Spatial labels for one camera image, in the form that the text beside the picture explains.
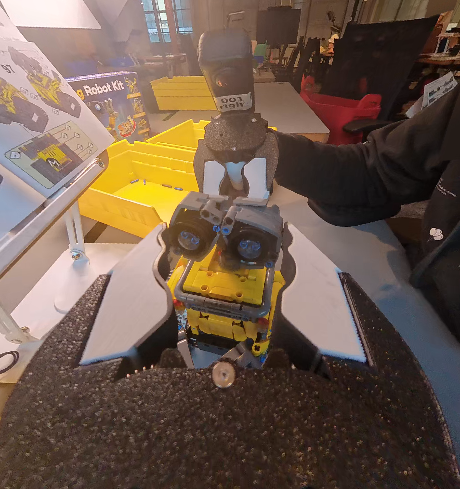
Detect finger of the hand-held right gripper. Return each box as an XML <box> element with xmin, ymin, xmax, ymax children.
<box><xmin>203</xmin><ymin>161</ymin><xmax>229</xmax><ymax>195</ymax></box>
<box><xmin>244</xmin><ymin>159</ymin><xmax>270</xmax><ymax>201</ymax></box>

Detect black mesh chair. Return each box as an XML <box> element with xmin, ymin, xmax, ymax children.
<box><xmin>322</xmin><ymin>16</ymin><xmax>442</xmax><ymax>132</ymax></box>

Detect yellow grey brick robot model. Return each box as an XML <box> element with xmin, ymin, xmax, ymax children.
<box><xmin>165</xmin><ymin>191</ymin><xmax>285</xmax><ymax>369</ymax></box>

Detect colourful toy set box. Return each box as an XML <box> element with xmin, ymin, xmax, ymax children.
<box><xmin>66</xmin><ymin>71</ymin><xmax>152</xmax><ymax>143</ymax></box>

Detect white book stand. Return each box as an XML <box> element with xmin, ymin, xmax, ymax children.
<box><xmin>0</xmin><ymin>149</ymin><xmax>186</xmax><ymax>383</ymax></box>

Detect white task instruction sheet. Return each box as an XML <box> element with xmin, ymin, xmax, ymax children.
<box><xmin>1</xmin><ymin>0</ymin><xmax>102</xmax><ymax>30</ymax></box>

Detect grey desk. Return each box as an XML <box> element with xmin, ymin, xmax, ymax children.
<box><xmin>0</xmin><ymin>184</ymin><xmax>460</xmax><ymax>489</ymax></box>

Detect instruction booklet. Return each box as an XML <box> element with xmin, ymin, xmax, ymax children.
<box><xmin>0</xmin><ymin>27</ymin><xmax>116</xmax><ymax>256</ymax></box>

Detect black cable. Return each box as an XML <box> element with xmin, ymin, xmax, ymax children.
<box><xmin>0</xmin><ymin>350</ymin><xmax>21</xmax><ymax>379</ymax></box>

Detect window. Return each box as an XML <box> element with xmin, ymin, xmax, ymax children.
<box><xmin>142</xmin><ymin>0</ymin><xmax>194</xmax><ymax>44</ymax></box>

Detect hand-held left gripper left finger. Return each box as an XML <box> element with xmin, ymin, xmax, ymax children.
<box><xmin>79</xmin><ymin>223</ymin><xmax>178</xmax><ymax>375</ymax></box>

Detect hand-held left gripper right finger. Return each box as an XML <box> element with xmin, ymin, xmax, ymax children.
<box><xmin>274</xmin><ymin>222</ymin><xmax>368</xmax><ymax>375</ymax></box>

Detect white paper sheet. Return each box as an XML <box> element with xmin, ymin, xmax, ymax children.
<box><xmin>421</xmin><ymin>71</ymin><xmax>460</xmax><ymax>109</ymax></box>

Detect dark monitor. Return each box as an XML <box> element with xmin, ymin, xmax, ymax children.
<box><xmin>255</xmin><ymin>8</ymin><xmax>301</xmax><ymax>48</ymax></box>

